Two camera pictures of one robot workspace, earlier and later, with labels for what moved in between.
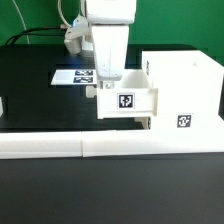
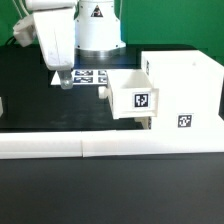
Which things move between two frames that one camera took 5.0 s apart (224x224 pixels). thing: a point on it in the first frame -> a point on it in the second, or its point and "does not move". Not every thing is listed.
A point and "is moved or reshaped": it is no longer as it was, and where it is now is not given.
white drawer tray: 132,98 is moved or reshaped
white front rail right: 151,142 does not move
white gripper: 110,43 -> 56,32
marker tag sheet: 74,77 does not move
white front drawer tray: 144,120 does not move
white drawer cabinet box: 187,83 does not move
